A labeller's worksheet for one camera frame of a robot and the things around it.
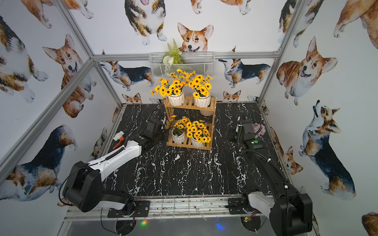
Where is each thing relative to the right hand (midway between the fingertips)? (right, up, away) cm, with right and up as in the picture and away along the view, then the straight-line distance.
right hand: (230, 130), depth 82 cm
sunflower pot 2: (-18, -2, 0) cm, 18 cm away
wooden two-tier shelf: (-23, +9, +32) cm, 40 cm away
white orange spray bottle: (-72, -6, +17) cm, 74 cm away
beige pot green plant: (-12, +10, +28) cm, 32 cm away
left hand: (-36, +1, +5) cm, 36 cm away
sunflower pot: (-31, -2, +8) cm, 32 cm away
